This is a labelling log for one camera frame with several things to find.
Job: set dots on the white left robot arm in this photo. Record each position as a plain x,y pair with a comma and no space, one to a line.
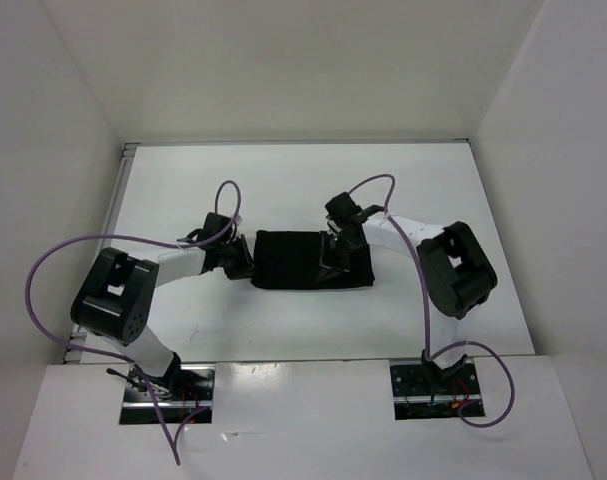
115,300

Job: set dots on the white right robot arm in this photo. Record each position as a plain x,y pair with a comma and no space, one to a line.
454,272

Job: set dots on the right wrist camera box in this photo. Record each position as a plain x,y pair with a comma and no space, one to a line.
341,209

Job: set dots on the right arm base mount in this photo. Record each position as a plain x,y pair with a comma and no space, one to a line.
414,398

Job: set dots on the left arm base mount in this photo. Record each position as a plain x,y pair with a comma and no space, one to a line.
191,403

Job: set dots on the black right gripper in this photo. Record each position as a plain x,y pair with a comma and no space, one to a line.
326,258

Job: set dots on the black skirt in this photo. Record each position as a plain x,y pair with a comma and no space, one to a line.
289,261

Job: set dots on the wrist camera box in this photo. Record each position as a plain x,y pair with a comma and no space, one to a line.
218,229
341,209

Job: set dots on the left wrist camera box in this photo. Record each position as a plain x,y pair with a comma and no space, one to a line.
218,229

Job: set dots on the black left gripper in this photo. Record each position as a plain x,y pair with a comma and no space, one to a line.
246,266

